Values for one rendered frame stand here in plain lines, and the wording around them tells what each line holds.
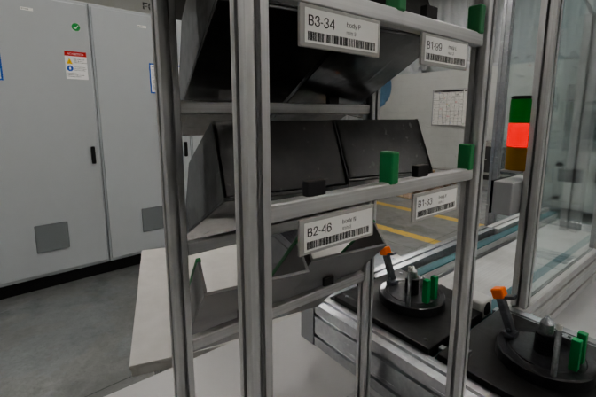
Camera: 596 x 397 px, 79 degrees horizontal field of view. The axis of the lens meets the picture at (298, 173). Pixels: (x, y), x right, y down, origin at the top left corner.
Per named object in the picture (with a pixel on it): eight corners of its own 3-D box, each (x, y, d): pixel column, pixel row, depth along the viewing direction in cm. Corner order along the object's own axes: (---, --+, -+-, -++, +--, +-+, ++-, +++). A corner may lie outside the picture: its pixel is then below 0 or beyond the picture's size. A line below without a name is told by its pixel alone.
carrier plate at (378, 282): (333, 304, 82) (333, 295, 82) (398, 275, 97) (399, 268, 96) (428, 359, 64) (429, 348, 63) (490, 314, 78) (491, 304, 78)
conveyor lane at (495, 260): (333, 340, 84) (334, 300, 82) (497, 254, 135) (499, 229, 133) (449, 421, 61) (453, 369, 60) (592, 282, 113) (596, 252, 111)
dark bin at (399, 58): (260, 133, 61) (252, 93, 62) (325, 131, 67) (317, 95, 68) (352, 27, 37) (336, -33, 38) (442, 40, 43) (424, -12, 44)
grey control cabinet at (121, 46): (97, 255, 357) (74, 15, 321) (176, 237, 409) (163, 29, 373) (112, 273, 317) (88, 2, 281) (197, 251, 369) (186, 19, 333)
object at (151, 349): (142, 257, 140) (141, 250, 139) (346, 230, 172) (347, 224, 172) (129, 378, 75) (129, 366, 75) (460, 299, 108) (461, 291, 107)
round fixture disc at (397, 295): (365, 298, 81) (365, 289, 81) (403, 280, 90) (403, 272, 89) (420, 326, 70) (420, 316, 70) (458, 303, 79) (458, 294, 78)
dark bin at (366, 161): (262, 224, 63) (254, 183, 65) (325, 214, 69) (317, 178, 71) (348, 182, 39) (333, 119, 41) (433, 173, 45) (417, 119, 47)
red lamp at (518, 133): (502, 146, 77) (504, 123, 76) (512, 144, 80) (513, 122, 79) (528, 147, 73) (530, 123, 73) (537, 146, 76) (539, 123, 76)
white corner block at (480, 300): (459, 312, 79) (461, 294, 78) (470, 305, 82) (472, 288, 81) (482, 321, 75) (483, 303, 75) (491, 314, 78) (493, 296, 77)
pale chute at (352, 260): (257, 323, 68) (251, 300, 70) (317, 307, 74) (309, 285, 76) (310, 261, 48) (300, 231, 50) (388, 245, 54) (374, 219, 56)
